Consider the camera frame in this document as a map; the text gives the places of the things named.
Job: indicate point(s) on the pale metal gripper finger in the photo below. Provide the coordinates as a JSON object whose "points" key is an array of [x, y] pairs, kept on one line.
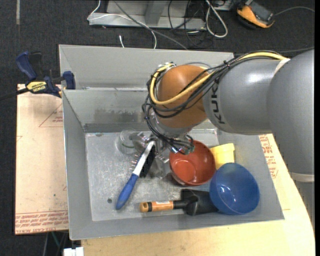
{"points": [[161, 165], [138, 142]]}

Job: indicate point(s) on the clear glass cup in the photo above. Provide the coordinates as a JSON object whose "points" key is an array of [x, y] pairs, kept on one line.
{"points": [[125, 143]]}

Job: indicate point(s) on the red bowl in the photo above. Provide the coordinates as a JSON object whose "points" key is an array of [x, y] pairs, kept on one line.
{"points": [[197, 162]]}

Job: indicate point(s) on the blue and white dish brush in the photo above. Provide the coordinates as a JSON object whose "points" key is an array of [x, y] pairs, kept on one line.
{"points": [[130, 185]]}

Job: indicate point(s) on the grey metal bin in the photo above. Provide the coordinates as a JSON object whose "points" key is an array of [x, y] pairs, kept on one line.
{"points": [[105, 175]]}

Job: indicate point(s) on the blue bowl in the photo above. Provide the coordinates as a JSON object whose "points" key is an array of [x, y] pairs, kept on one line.
{"points": [[235, 190]]}

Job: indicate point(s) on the brown cardboard board, red print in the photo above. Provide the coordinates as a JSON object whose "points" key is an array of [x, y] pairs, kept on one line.
{"points": [[40, 155]]}

